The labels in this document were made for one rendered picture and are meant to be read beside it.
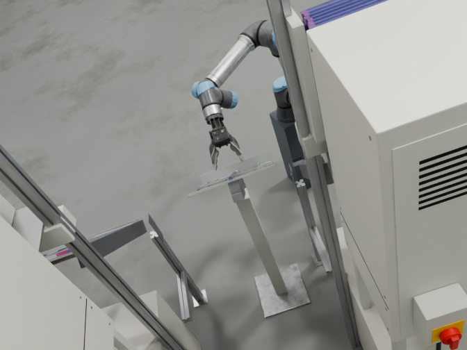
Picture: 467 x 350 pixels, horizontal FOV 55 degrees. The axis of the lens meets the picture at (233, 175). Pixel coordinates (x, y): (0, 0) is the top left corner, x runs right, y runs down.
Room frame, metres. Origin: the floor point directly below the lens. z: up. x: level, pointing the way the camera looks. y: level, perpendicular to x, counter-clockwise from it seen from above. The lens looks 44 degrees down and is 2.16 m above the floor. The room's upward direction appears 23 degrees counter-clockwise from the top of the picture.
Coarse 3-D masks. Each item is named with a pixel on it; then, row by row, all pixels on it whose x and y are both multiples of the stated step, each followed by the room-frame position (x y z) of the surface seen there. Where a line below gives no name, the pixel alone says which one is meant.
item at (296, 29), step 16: (288, 32) 0.83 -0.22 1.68; (304, 32) 0.78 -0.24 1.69; (304, 48) 0.78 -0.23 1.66; (304, 64) 0.78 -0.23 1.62; (304, 80) 0.78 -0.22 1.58; (304, 96) 0.80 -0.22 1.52; (320, 112) 0.88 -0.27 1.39; (320, 128) 0.78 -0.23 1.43; (320, 240) 1.24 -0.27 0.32; (320, 256) 1.16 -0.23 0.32
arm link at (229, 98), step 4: (216, 88) 1.63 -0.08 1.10; (224, 92) 1.56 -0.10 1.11; (228, 92) 1.57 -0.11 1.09; (232, 92) 1.58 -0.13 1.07; (224, 96) 1.54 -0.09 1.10; (228, 96) 1.55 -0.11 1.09; (232, 96) 1.57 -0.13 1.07; (236, 96) 1.58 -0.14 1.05; (224, 100) 1.54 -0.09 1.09; (228, 100) 1.54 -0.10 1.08; (232, 100) 1.55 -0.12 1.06; (236, 100) 1.57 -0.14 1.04; (220, 104) 1.53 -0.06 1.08; (224, 104) 1.54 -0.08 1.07; (228, 104) 1.54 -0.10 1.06; (232, 104) 1.55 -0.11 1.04; (236, 104) 1.56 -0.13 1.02; (228, 108) 1.56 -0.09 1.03
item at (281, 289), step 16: (240, 208) 1.23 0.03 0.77; (256, 224) 1.23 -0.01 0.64; (256, 240) 1.23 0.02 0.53; (272, 256) 1.23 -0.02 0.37; (272, 272) 1.23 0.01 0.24; (288, 272) 1.34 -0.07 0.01; (272, 288) 1.28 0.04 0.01; (288, 288) 1.25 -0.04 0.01; (304, 288) 1.21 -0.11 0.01; (272, 304) 1.20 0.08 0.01; (288, 304) 1.16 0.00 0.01; (304, 304) 1.13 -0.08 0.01
